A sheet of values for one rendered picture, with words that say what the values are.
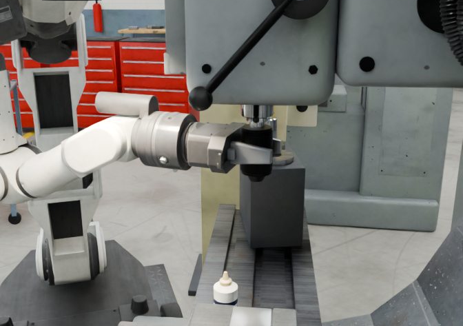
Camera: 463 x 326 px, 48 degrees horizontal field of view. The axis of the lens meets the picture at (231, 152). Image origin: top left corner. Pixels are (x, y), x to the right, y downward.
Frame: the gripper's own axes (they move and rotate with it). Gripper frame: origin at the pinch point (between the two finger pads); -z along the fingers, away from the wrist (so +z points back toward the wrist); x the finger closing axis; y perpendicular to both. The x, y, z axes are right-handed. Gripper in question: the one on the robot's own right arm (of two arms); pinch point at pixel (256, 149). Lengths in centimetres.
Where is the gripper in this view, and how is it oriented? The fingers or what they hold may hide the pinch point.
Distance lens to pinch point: 77.7
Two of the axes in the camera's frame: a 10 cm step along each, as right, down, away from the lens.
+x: 3.3, -2.7, 9.0
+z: -9.4, -1.0, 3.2
